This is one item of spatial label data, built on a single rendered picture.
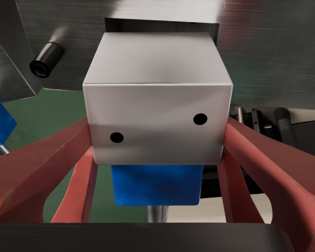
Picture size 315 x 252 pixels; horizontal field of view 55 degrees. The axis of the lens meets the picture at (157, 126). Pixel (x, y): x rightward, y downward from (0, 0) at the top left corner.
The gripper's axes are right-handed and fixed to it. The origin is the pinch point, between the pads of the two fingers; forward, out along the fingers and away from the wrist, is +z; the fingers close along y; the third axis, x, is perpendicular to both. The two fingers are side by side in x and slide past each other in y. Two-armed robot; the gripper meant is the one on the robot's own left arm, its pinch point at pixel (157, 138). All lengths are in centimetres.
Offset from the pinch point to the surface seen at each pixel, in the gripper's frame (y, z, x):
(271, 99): -6.0, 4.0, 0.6
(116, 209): 27, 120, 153
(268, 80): -5.6, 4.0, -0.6
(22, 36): 9.9, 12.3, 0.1
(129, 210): 18, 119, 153
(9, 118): 12.9, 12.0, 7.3
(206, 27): -2.7, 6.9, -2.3
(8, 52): 10.2, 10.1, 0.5
